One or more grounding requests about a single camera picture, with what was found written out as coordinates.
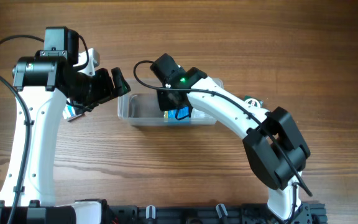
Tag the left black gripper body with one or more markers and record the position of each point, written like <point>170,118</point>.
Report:
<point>105,84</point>

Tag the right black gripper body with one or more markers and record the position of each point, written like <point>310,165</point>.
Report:
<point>165,101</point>

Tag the blue cardboard box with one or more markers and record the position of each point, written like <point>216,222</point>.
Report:
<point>177,115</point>

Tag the white Panadol medicine box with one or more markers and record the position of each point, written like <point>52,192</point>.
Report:
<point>71,113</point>

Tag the white Hansaplast plaster box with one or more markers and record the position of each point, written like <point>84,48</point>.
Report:
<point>197,114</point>

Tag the dark green round-label box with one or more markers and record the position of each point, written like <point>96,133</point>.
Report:
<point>253,101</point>

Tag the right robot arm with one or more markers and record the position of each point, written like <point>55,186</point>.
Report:
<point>274,146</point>

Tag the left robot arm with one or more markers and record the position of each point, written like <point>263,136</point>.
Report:
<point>44,85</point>

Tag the clear plastic container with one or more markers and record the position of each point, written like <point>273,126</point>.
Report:
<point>140,107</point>

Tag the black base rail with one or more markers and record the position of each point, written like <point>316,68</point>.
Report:
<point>249,213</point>

